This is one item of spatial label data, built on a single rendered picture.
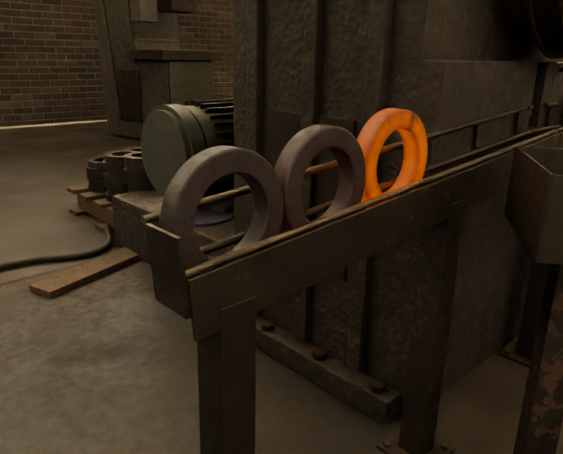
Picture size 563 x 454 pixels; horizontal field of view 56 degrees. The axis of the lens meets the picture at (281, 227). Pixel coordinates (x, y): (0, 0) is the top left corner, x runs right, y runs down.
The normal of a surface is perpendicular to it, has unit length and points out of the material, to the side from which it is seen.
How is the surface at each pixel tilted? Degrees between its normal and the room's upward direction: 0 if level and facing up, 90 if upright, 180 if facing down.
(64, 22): 90
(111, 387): 0
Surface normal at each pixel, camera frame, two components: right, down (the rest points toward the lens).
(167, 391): 0.02, -0.95
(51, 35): 0.68, 0.24
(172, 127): -0.73, 0.20
